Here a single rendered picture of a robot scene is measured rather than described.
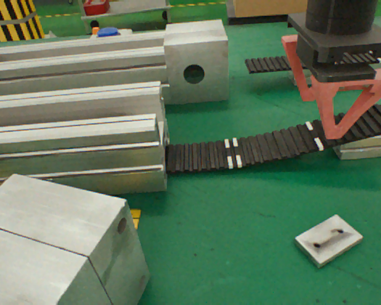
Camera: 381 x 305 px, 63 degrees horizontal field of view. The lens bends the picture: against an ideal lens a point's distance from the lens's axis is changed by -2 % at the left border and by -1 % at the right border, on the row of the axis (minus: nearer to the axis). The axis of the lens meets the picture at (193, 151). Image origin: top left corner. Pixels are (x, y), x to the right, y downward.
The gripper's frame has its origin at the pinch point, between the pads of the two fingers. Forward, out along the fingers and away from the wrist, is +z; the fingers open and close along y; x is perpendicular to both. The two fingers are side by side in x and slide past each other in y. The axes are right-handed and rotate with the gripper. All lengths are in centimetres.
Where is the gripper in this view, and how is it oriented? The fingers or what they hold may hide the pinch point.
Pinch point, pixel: (321, 111)
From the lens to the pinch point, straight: 36.8
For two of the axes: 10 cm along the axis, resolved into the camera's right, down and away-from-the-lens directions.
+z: 0.8, 7.9, 6.1
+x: 10.0, -0.8, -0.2
